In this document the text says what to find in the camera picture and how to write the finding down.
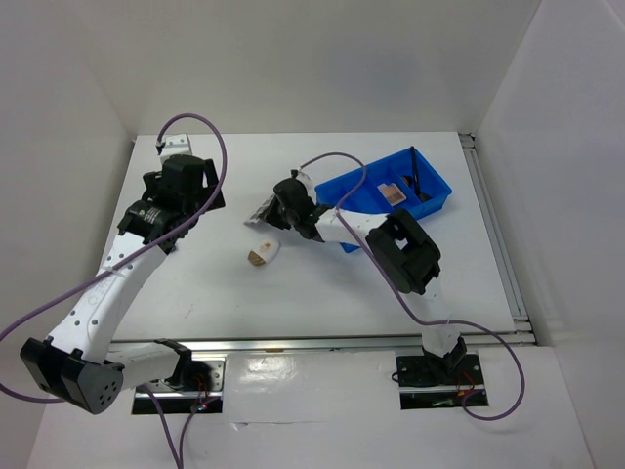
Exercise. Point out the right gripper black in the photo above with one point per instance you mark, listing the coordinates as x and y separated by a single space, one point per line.
272 218

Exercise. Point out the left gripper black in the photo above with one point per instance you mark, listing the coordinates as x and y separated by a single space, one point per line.
210 178

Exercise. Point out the pink eyeshadow palette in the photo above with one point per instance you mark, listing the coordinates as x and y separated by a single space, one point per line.
396 198

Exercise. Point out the black slim makeup brush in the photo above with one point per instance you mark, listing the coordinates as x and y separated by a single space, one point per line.
423 197

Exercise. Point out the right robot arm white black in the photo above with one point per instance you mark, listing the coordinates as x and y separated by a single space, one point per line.
406 256

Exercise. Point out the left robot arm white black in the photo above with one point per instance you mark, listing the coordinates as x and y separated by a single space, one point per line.
75 362

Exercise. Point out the blue plastic divided bin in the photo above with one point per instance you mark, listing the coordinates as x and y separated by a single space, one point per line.
360 200

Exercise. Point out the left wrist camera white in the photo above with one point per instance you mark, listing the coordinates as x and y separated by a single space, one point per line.
174 145

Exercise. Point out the aluminium rail front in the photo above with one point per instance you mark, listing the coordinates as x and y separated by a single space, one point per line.
307 344

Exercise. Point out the aluminium rail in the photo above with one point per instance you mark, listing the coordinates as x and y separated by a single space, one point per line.
307 344
523 326

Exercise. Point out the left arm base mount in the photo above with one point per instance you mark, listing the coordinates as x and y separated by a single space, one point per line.
203 391

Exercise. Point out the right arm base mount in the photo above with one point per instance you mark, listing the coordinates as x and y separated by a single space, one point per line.
422 387

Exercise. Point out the aluminium rail right side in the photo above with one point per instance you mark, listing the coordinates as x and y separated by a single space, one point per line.
523 326

